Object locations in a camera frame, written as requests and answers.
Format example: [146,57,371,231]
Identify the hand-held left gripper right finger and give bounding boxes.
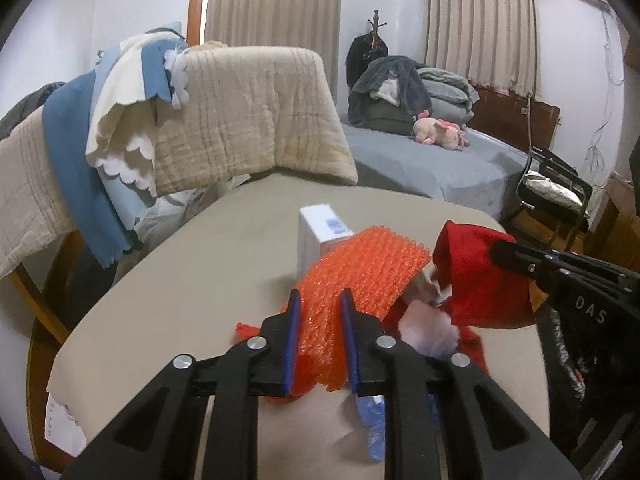
[340,287,583,480]

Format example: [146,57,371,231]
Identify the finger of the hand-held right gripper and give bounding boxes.
[492,240,572,287]

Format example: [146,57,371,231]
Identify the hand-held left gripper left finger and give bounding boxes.
[60,289,302,480]

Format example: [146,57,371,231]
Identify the red cloth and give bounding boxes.
[432,220,538,331]

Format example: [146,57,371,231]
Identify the bin with black liner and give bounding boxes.
[537,300,640,480]

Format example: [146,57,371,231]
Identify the white tissue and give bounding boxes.
[400,305,460,358]

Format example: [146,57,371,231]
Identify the blue plastic bag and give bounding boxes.
[356,394,441,462]

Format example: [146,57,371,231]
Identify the orange mesh net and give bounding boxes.
[280,226,432,393]

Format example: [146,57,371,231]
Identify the grey paper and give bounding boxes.
[405,270,453,307]

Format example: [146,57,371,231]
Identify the white cardboard box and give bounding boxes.
[298,203,355,281]

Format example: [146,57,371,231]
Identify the grey seat cushion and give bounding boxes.
[524,170,585,206]

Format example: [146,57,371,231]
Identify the black metal chair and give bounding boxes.
[511,146,593,251]

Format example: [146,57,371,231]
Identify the bed with grey sheet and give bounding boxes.
[340,122,543,221]

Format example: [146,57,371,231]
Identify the wooden headboard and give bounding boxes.
[467,82,561,153]

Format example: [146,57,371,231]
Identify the pink plush toy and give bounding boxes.
[412,109,470,151]

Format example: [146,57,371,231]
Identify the white cloth bundle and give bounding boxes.
[135,175,251,256]

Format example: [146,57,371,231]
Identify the folded grey duvets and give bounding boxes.
[417,67,481,126]

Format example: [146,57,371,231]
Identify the olive folded blanket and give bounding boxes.
[367,100,421,134]

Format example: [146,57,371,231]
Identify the light blue scalloped cloth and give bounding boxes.
[92,21,191,233]

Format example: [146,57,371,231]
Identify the beige curtain behind headboard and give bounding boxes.
[424,0,538,98]

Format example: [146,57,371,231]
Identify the beige quilted blanket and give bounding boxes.
[0,46,359,281]

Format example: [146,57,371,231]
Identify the black coat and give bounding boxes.
[346,34,390,91]

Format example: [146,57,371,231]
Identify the wooden chair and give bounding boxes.
[7,230,88,466]

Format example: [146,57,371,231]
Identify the wooden coat rack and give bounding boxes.
[367,10,388,53]

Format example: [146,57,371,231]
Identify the blue felt cloth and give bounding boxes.
[41,67,146,270]

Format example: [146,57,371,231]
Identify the cream cloth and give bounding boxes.
[85,34,173,171]

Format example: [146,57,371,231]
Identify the wide beige curtain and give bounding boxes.
[204,0,343,126]

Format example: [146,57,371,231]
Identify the dark garment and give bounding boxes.
[0,82,66,141]

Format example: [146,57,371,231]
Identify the hanging wall cables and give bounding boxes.
[585,10,631,181]

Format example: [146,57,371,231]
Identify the wooden door frame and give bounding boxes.
[186,0,208,46]

